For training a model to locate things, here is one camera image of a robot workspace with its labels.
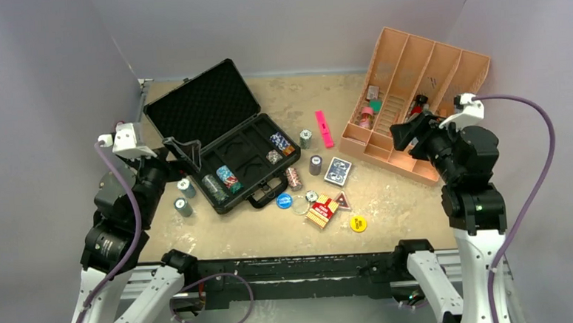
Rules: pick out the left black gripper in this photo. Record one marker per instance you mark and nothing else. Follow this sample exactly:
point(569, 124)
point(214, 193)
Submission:
point(187, 152)

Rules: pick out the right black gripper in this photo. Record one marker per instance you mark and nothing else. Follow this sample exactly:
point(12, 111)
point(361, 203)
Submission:
point(423, 128)

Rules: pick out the teal chip stack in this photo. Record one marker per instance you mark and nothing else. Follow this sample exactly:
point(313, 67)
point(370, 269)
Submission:
point(183, 208)
point(186, 188)

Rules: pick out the red white chip stack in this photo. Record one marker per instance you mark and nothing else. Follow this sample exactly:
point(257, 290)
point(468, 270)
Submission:
point(293, 178)

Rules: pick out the purple chip stack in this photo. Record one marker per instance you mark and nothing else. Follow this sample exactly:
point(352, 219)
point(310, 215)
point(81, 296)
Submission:
point(315, 165)

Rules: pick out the green white chip stack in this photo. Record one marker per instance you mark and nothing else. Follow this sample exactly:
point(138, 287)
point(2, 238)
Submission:
point(305, 138)

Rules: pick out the small white chip pile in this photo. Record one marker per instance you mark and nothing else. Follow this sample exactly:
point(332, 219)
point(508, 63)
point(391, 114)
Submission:
point(311, 196)

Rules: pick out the red Texas Hold'em card box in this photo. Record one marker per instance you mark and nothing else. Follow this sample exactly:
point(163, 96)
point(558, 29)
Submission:
point(322, 211)

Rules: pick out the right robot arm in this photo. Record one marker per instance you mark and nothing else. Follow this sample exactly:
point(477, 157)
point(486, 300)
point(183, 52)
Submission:
point(464, 159)

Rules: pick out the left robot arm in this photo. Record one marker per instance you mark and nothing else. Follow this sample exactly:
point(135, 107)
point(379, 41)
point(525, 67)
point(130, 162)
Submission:
point(126, 203)

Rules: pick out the black poker set case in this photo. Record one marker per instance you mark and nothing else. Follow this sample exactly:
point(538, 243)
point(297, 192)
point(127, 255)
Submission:
point(218, 109)

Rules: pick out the red black item in organizer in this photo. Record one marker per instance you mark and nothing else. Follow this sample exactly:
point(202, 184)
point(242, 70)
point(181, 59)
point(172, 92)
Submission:
point(418, 104)

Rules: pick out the green chip stack in case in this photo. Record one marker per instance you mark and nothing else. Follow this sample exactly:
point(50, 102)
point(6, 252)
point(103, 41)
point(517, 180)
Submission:
point(215, 189)

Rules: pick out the light blue red chip stack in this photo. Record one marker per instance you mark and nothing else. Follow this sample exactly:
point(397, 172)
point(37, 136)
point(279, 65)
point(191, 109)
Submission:
point(228, 178)

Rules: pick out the peach plastic desk organizer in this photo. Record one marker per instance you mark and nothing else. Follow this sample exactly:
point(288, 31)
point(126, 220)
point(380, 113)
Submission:
point(404, 65)

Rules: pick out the pink cup in organizer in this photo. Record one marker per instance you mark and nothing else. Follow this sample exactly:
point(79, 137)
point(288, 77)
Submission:
point(366, 117)

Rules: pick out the grey chip stack in case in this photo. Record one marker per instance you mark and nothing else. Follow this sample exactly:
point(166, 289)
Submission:
point(273, 156)

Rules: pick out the blue white chip stack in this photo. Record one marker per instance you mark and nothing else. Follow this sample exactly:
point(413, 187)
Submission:
point(280, 141)

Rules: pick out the blue playing card deck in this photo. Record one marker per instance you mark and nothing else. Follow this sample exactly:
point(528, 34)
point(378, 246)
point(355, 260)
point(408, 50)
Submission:
point(338, 171)

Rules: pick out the orange chip stack in case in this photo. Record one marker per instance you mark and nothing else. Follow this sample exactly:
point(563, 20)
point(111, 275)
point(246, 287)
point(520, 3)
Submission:
point(288, 150)

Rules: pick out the pink highlighter marker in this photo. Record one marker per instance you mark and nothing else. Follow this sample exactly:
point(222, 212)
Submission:
point(324, 129)

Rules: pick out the blue round dealer button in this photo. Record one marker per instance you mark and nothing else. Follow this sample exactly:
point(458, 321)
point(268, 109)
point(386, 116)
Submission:
point(284, 201)

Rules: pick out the red triangular button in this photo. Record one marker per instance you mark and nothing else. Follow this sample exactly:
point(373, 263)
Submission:
point(342, 201)

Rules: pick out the yellow round button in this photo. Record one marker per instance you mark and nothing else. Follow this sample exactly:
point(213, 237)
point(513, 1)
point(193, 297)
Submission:
point(358, 224)

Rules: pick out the clear round disc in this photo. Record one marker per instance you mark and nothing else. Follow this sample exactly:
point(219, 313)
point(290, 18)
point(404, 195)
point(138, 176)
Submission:
point(300, 205)

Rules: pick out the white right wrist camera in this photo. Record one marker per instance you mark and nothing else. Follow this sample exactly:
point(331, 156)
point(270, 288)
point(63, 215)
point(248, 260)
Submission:
point(469, 111)

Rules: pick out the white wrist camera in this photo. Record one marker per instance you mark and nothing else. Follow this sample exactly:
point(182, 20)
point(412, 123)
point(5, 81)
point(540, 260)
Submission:
point(127, 142)
point(469, 111)

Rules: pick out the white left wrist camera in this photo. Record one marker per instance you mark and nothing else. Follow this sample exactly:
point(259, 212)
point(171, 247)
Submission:
point(127, 142)

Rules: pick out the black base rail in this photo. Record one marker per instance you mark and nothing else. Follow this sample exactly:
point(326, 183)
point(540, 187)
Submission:
point(374, 275)

